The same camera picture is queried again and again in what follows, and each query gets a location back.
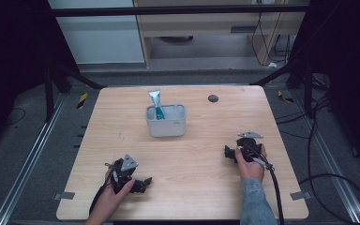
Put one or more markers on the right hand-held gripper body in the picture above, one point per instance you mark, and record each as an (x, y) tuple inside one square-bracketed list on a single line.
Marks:
[(250, 148)]

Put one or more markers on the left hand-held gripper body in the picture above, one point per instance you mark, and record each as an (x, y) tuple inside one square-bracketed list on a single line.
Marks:
[(128, 163)]

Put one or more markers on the white plastic container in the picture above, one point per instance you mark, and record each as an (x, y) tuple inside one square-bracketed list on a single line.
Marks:
[(166, 125)]

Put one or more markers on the white and teal toothpaste tube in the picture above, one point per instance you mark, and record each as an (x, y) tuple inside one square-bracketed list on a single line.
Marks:
[(157, 104)]

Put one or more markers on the person's right hand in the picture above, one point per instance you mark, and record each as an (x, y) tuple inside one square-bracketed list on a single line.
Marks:
[(251, 170)]

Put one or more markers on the person's left hand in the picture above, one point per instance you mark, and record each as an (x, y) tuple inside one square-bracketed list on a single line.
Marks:
[(112, 198)]

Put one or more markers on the grey round table grommet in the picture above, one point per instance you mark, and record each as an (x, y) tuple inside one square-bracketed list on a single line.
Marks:
[(213, 98)]

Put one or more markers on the yellow black hazard tape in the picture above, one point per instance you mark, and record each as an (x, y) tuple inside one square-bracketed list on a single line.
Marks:
[(82, 100), (285, 97)]

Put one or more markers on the black metal stand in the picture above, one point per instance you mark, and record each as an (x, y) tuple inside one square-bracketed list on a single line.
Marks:
[(48, 93), (307, 87)]

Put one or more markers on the small white plug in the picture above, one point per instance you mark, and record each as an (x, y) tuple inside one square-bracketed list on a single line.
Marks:
[(272, 65)]

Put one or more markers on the dark curtain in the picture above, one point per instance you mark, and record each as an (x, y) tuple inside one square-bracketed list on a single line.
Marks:
[(12, 62), (350, 78)]

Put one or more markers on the light wooden desk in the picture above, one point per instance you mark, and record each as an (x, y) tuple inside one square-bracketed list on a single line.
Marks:
[(200, 25)]

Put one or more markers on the white cabinet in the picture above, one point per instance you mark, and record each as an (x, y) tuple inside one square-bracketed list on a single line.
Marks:
[(100, 37)]

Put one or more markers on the grey metal table bracket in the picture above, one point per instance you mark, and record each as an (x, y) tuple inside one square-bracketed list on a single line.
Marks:
[(64, 196), (300, 195)]

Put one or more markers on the aluminium floor rail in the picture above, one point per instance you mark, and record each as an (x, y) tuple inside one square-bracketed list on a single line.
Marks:
[(331, 162), (28, 162)]

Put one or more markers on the black horizontal frame bar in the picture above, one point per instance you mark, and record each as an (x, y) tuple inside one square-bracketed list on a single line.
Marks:
[(168, 11)]

